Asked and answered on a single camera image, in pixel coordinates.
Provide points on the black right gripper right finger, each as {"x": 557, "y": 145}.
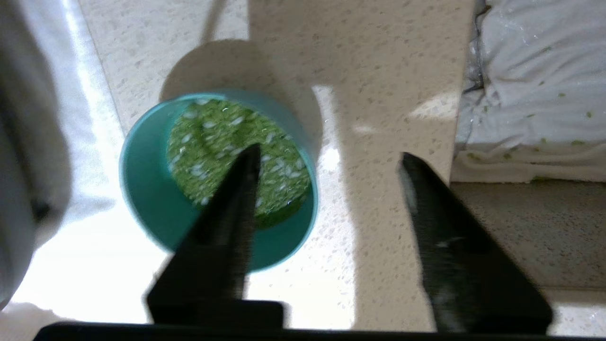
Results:
{"x": 473, "y": 284}

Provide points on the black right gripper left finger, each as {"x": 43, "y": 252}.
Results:
{"x": 213, "y": 274}

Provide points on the teal bowl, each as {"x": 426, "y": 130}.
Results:
{"x": 151, "y": 189}

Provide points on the chopped green vegetables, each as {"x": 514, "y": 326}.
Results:
{"x": 213, "y": 142}

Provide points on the black rice cooker base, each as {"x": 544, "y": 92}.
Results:
{"x": 23, "y": 166}

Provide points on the white towel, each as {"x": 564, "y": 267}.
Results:
{"x": 94, "y": 265}

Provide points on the white crumpled cloth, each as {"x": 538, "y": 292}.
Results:
{"x": 539, "y": 85}

